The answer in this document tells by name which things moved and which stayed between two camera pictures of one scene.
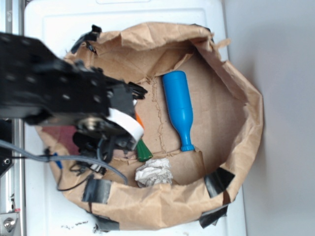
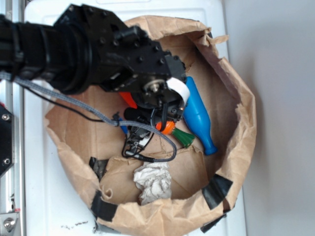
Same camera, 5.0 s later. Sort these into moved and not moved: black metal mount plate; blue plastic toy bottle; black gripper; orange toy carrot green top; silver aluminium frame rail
Moved: orange toy carrot green top; blue plastic toy bottle; black gripper
Not moved: silver aluminium frame rail; black metal mount plate
